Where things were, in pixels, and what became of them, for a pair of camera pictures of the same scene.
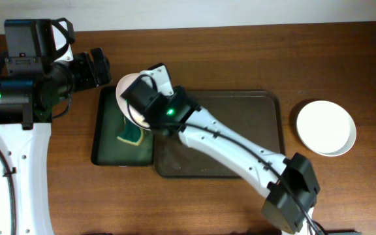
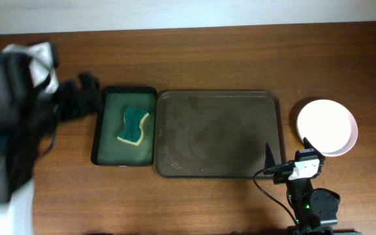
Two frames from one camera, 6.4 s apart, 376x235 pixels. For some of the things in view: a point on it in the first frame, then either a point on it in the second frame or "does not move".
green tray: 108,122 does not move
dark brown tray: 258,115 does not move
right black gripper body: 179,89 → 282,175
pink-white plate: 131,116 → 328,125
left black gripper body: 81,73 → 72,101
